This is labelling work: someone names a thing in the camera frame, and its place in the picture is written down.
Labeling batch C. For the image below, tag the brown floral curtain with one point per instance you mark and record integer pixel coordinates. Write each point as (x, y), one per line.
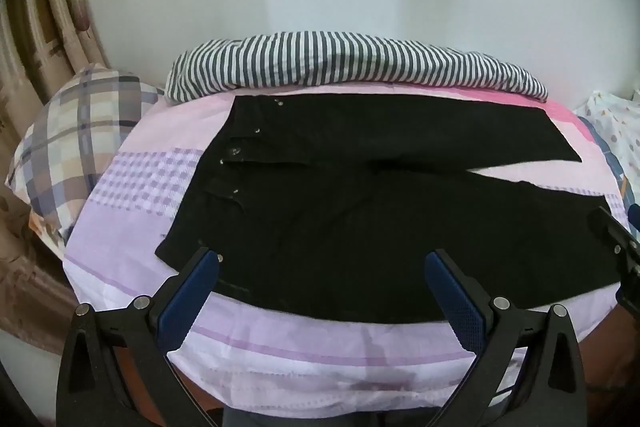
(30, 32)

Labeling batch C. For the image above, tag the pink purple bed sheet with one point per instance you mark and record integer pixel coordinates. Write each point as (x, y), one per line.
(300, 357)

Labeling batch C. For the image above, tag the white patterned cloth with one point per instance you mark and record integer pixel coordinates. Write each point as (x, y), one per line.
(615, 132)

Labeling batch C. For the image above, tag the plaid pillow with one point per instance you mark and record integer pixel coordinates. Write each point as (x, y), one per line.
(75, 132)

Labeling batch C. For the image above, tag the black pants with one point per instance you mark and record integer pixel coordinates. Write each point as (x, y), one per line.
(350, 217)

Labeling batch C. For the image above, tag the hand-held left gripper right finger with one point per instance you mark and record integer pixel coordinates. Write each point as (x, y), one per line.
(459, 304)

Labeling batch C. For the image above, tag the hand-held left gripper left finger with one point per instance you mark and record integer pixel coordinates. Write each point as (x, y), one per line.
(184, 304)

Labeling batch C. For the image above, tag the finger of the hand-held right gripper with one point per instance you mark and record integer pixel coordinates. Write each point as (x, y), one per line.
(612, 232)

